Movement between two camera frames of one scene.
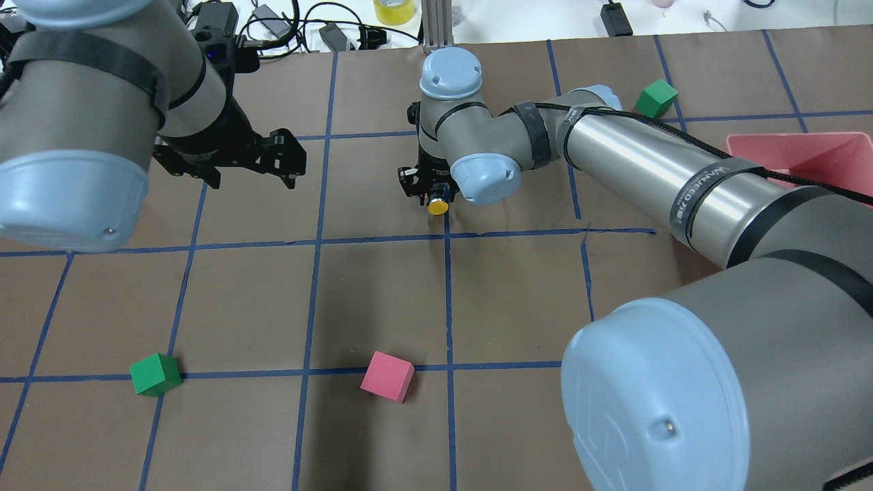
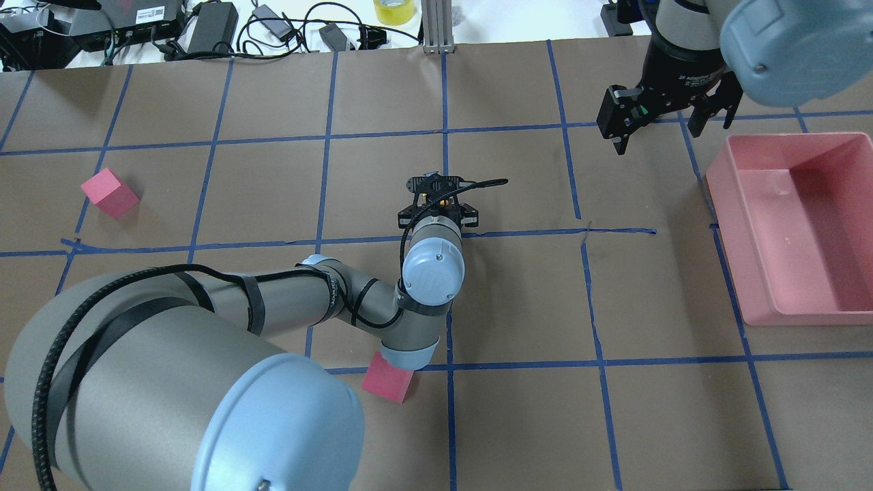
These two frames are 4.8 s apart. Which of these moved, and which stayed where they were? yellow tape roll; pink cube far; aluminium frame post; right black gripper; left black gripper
Moved: right black gripper; left black gripper
Stayed: aluminium frame post; yellow tape roll; pink cube far
